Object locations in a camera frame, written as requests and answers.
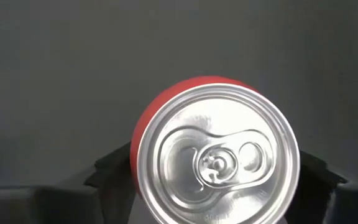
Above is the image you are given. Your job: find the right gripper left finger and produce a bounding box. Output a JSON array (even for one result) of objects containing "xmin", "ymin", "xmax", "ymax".
[{"xmin": 0, "ymin": 142, "xmax": 138, "ymax": 224}]

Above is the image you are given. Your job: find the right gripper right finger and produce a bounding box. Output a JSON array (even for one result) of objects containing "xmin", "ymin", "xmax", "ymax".
[{"xmin": 286, "ymin": 151, "xmax": 358, "ymax": 224}]

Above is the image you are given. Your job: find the red lettered soda can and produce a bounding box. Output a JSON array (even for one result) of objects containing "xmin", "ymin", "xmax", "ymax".
[{"xmin": 129, "ymin": 75, "xmax": 301, "ymax": 224}]

